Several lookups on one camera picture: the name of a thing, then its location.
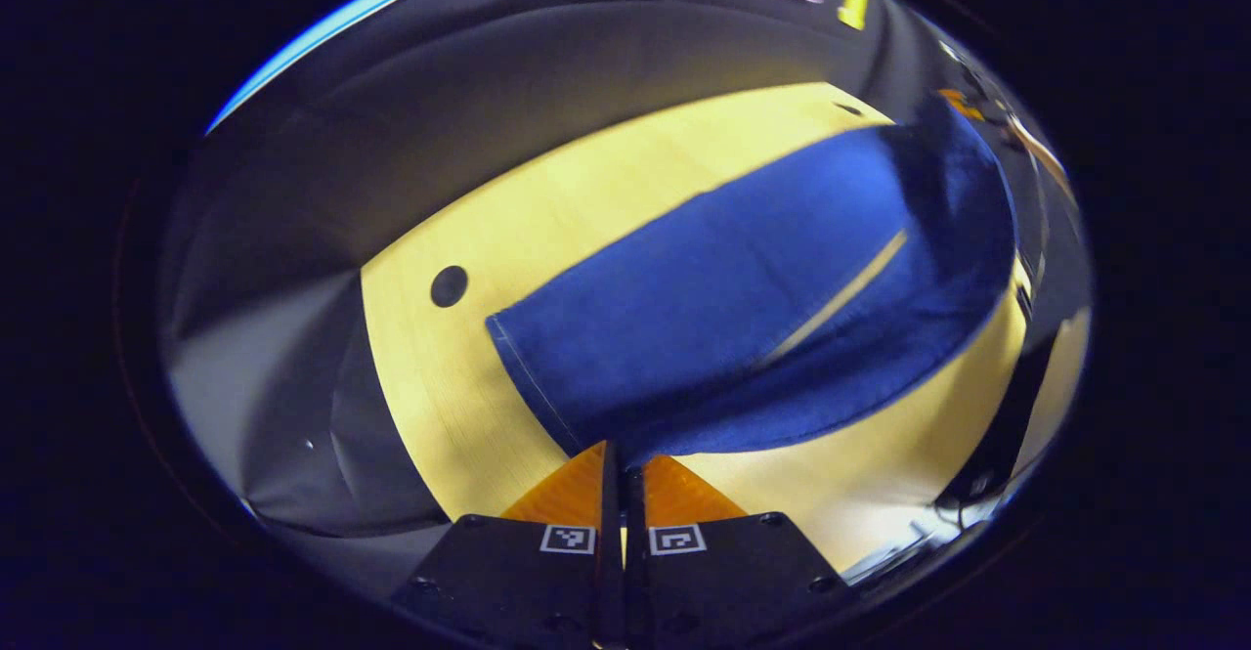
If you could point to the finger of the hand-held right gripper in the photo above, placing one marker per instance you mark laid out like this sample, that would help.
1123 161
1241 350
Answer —
960 105

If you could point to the black backdrop cloth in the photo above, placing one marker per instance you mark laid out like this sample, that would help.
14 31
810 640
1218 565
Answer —
489 73

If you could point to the blue denim jeans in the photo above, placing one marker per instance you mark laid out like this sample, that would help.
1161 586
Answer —
704 318

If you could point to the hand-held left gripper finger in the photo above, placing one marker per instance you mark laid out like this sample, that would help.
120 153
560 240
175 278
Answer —
635 533
612 494

